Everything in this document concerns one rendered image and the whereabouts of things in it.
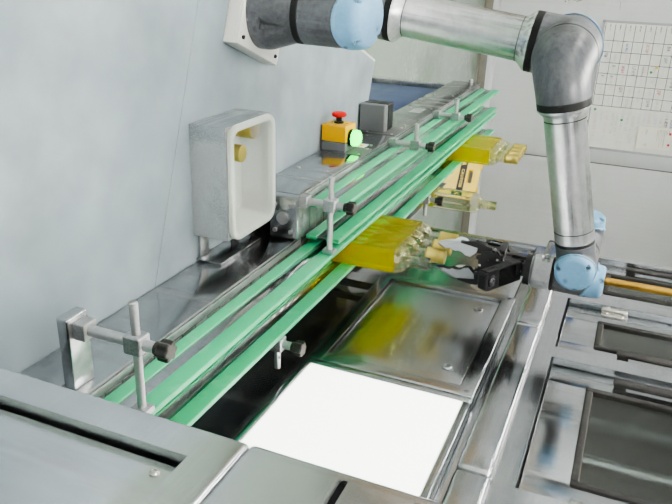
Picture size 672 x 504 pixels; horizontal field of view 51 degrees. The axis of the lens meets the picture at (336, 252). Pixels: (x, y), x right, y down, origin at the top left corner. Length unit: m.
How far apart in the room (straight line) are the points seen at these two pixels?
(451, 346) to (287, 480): 0.96
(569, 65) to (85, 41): 0.79
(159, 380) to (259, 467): 0.49
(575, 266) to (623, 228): 6.24
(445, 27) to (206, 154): 0.53
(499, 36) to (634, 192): 6.15
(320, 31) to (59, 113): 0.54
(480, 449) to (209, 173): 0.69
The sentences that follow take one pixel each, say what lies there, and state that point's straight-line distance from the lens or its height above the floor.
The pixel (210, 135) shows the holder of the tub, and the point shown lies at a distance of 1.33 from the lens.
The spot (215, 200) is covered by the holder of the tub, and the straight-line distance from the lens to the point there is 1.36.
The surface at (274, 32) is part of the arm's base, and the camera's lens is 1.44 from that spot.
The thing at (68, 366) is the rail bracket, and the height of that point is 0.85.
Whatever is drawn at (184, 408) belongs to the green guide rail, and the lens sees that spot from 1.15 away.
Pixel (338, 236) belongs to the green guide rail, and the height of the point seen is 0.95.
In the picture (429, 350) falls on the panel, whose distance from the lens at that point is 1.51.
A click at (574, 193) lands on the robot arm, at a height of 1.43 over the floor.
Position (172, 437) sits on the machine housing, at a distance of 0.67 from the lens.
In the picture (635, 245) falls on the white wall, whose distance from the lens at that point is 7.70.
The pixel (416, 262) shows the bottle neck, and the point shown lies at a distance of 1.59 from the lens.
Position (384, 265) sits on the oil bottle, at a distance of 1.60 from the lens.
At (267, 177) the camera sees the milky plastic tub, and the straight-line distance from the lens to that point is 1.48.
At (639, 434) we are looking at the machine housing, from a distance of 1.46.
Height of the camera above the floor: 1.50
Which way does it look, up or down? 21 degrees down
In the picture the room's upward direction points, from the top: 101 degrees clockwise
